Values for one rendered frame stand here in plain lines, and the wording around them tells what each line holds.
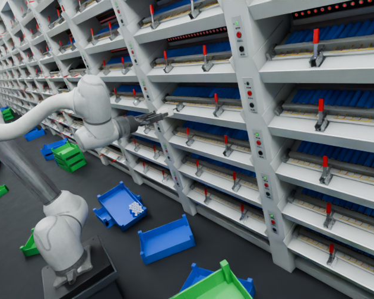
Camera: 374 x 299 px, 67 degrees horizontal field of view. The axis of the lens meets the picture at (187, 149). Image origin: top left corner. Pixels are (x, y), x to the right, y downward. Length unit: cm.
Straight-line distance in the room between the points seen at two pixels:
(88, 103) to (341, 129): 82
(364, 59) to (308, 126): 25
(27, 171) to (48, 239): 34
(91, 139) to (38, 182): 47
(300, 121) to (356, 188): 25
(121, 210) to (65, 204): 61
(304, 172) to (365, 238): 27
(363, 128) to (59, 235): 121
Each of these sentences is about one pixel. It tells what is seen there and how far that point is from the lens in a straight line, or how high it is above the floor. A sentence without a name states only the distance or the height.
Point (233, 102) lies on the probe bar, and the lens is 116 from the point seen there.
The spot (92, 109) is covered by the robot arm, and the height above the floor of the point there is 93.
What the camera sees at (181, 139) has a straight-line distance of 152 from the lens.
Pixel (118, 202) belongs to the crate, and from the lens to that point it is 210.
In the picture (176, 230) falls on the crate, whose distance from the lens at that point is 180.
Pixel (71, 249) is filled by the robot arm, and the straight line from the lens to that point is 144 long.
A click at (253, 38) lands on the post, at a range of 93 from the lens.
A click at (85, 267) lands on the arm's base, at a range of 148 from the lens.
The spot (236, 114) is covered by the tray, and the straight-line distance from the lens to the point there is 113.
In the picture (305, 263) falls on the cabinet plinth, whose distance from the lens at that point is 143.
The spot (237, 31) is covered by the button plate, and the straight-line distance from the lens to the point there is 96.
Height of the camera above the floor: 114
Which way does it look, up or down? 25 degrees down
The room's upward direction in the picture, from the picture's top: 17 degrees counter-clockwise
